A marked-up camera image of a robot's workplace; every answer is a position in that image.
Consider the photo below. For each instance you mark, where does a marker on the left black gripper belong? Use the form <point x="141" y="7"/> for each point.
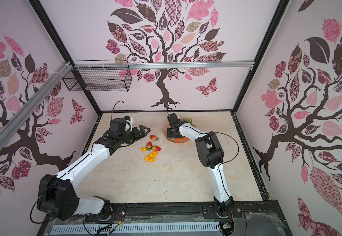
<point x="138" y="136"/>

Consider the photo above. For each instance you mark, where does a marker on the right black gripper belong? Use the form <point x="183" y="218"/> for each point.
<point x="172" y="132"/>

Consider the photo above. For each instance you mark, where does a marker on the pink leaf-shaped bowl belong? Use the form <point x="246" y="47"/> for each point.
<point x="173" y="140"/>

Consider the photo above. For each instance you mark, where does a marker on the red strawberry with leaves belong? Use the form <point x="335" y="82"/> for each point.
<point x="149" y="146"/>

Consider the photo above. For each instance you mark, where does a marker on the pale red strawberry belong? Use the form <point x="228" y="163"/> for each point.
<point x="156" y="148"/>

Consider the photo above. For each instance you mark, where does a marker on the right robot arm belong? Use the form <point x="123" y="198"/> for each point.
<point x="211" y="156"/>

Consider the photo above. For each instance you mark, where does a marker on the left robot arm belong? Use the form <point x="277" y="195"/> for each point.
<point x="57" y="196"/>

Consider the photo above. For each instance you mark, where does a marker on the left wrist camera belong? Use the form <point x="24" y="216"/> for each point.
<point x="129" y="120"/>

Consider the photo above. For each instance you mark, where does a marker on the black wire basket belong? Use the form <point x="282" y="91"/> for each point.
<point x="99" y="75"/>

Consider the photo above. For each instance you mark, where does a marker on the back aluminium rail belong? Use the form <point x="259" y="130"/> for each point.
<point x="219" y="64"/>

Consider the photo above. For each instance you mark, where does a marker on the aluminium rail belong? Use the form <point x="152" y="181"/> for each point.
<point x="14" y="124"/>
<point x="219" y="64"/>

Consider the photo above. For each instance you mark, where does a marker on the white slotted cable duct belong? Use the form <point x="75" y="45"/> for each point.
<point x="139" y="229"/>

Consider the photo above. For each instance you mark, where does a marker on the black base frame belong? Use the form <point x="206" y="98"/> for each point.
<point x="248" y="218"/>

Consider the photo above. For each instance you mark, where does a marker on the left aluminium rail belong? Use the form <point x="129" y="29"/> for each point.
<point x="14" y="124"/>

